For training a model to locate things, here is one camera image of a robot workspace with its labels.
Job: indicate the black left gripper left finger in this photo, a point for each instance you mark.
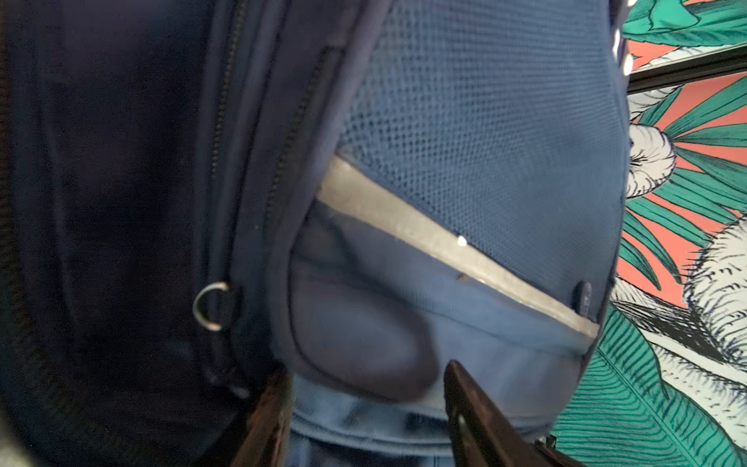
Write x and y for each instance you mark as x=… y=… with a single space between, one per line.
x=268 y=428

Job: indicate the navy blue school backpack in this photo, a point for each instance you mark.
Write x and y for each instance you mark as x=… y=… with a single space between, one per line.
x=196 y=195

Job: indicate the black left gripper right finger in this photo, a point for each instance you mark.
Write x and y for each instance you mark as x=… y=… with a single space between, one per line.
x=482 y=436

